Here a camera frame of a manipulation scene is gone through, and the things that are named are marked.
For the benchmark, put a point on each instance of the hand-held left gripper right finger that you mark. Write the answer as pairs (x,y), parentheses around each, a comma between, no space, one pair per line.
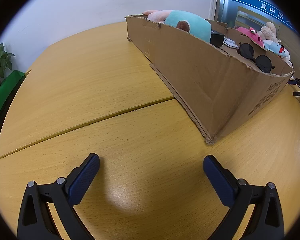
(218,180)

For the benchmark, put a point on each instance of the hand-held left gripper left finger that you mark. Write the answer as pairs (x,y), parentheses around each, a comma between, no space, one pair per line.
(83,180)

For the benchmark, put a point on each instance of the cardboard box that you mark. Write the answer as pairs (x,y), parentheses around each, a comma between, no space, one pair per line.
(190,67)

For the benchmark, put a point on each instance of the pink and teal plush toy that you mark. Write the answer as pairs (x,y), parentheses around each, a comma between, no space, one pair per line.
(190,21)

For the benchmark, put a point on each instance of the wooden desktop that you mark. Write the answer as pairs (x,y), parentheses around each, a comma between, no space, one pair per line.
(90,80)

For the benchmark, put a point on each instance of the blue and white plush toy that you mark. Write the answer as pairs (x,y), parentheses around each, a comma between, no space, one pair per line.
(272,45)

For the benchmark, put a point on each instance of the beige plush toy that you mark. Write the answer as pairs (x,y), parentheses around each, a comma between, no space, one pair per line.
(268,31)

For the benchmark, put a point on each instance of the black sunglasses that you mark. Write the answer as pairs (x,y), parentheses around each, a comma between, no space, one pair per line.
(246,50)

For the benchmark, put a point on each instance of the white cloth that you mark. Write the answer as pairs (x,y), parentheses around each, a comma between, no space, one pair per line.
(230,42)

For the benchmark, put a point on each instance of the yellow shelf behind glass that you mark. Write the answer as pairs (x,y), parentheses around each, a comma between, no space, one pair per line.
(250,16)

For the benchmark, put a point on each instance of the small black box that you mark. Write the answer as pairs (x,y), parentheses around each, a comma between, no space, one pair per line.
(217,39)

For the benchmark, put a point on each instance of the green potted plant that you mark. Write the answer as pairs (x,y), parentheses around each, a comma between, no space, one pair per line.
(0,60)

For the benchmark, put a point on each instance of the blue wall banner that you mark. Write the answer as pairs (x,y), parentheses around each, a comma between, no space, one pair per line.
(250,0)

